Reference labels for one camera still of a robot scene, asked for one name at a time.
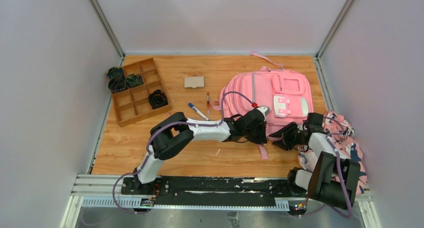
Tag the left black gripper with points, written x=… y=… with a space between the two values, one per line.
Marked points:
x=257 y=127

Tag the pink student backpack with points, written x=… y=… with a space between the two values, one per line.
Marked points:
x=286 y=93

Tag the white blue marker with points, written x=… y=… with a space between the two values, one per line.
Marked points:
x=198 y=111

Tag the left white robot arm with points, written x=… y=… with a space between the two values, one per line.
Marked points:
x=171 y=136

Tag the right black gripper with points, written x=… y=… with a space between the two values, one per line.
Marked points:
x=286 y=143

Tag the beige wallet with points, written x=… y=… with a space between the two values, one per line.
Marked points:
x=194 y=82

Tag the pink patterned cloth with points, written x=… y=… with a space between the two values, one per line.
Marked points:
x=342 y=136

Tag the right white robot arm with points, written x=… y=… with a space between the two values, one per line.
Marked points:
x=334 y=179

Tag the wooden divided organizer tray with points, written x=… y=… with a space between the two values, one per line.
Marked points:
x=140 y=93

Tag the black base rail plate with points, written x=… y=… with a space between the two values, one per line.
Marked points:
x=213 y=191

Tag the red clear pen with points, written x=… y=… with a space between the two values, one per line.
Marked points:
x=208 y=103

